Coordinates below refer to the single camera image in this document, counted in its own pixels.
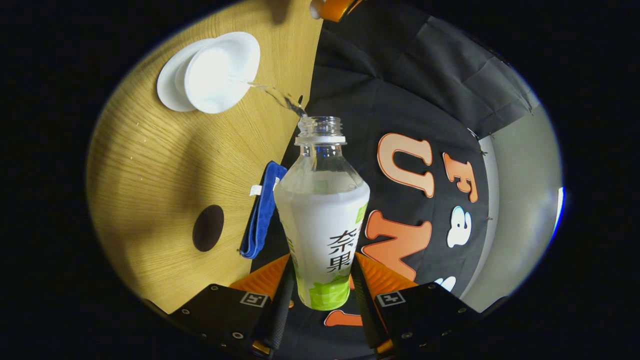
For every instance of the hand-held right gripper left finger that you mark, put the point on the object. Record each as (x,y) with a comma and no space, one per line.
(282,310)

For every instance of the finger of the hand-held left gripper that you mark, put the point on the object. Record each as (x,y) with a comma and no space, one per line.
(337,7)

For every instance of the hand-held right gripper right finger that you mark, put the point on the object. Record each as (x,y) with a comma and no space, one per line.
(366,315)

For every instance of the clear water bottle green label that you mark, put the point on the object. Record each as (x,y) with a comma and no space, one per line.
(320,225)

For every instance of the dark round coaster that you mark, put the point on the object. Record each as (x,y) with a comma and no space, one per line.
(208,228)

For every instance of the white teacup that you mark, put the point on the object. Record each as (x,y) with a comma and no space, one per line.
(220,72)

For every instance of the poured water stream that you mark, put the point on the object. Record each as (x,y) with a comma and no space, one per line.
(275,95)

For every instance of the blue folded towel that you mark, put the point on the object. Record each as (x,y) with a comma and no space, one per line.
(262,210)

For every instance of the white saucer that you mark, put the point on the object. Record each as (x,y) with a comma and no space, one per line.
(170,85)

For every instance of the ceiling light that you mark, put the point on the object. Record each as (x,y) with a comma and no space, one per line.
(560,212)

